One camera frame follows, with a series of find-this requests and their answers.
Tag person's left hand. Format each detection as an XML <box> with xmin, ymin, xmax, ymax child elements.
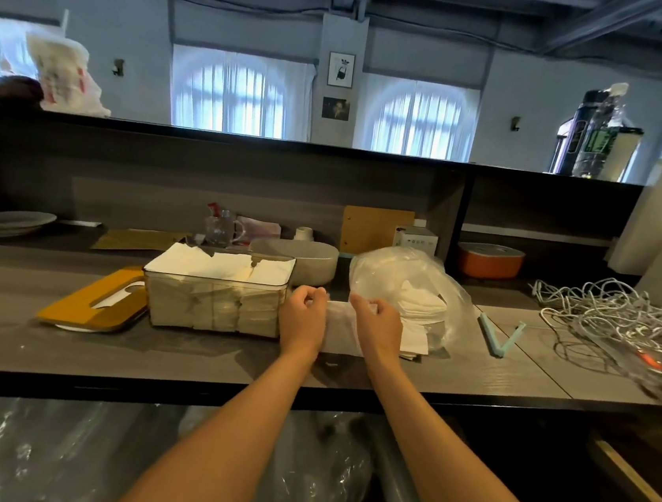
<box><xmin>274</xmin><ymin>282</ymin><xmax>332</xmax><ymax>364</ymax></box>

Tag person's right hand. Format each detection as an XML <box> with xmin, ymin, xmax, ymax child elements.
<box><xmin>342</xmin><ymin>292</ymin><xmax>408</xmax><ymax>371</ymax></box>

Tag white paper napkin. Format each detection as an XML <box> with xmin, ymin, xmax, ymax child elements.
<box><xmin>320</xmin><ymin>298</ymin><xmax>371</xmax><ymax>358</ymax></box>

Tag person's right forearm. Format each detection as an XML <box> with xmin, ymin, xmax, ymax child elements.
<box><xmin>348</xmin><ymin>352</ymin><xmax>591</xmax><ymax>502</ymax></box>

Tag person's left forearm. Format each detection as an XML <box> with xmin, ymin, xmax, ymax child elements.
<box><xmin>111</xmin><ymin>329</ymin><xmax>318</xmax><ymax>502</ymax></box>

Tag grey oval container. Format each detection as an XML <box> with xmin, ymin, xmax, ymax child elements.
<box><xmin>244</xmin><ymin>234</ymin><xmax>341</xmax><ymax>291</ymax></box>

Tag pile of white napkins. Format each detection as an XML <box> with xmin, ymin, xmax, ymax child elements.
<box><xmin>391</xmin><ymin>279</ymin><xmax>453</xmax><ymax>365</ymax></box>

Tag clear plastic bag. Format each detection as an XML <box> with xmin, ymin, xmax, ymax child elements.
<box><xmin>341</xmin><ymin>240</ymin><xmax>484</xmax><ymax>356</ymax></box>

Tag wooden cutting board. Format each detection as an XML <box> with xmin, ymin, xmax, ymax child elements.
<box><xmin>338</xmin><ymin>203</ymin><xmax>416</xmax><ymax>262</ymax></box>

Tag small white box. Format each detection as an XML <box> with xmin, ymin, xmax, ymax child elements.
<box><xmin>392</xmin><ymin>225</ymin><xmax>441</xmax><ymax>259</ymax></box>

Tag stack of white napkins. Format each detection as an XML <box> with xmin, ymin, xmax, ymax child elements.
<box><xmin>139</xmin><ymin>239</ymin><xmax>297</xmax><ymax>341</ymax></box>

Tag clear plastic napkin box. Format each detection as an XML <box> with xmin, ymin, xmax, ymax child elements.
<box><xmin>137</xmin><ymin>239</ymin><xmax>297</xmax><ymax>343</ymax></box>

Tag clear glass jar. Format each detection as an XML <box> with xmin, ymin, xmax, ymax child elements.
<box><xmin>202</xmin><ymin>203</ymin><xmax>250</xmax><ymax>251</ymax></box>

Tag orange container with white lid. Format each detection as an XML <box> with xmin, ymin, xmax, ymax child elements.
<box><xmin>454</xmin><ymin>240</ymin><xmax>526</xmax><ymax>284</ymax></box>

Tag light blue bag clip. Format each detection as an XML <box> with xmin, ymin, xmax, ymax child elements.
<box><xmin>474</xmin><ymin>312</ymin><xmax>528</xmax><ymax>361</ymax></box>

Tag clear plastic bin liner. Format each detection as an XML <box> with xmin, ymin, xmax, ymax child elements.
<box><xmin>0</xmin><ymin>372</ymin><xmax>384</xmax><ymax>502</ymax></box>

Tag small dark framed picture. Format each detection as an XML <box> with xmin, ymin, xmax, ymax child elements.
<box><xmin>321</xmin><ymin>96</ymin><xmax>351</xmax><ymax>122</ymax></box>

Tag yellow wooden box lid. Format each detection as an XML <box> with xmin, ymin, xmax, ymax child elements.
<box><xmin>34</xmin><ymin>255</ymin><xmax>155</xmax><ymax>339</ymax></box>

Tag clear plastic tray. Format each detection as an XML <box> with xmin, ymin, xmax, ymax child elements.
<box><xmin>571</xmin><ymin>312</ymin><xmax>662</xmax><ymax>399</ymax></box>

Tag white plate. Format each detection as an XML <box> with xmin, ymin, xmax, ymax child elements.
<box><xmin>0</xmin><ymin>207</ymin><xmax>58</xmax><ymax>245</ymax></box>

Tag white plastic bag red print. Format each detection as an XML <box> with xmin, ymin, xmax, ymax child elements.
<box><xmin>17</xmin><ymin>31</ymin><xmax>120</xmax><ymax>119</ymax></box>

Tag tangle of white cables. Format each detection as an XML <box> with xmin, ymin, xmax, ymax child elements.
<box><xmin>522</xmin><ymin>270</ymin><xmax>662</xmax><ymax>382</ymax></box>

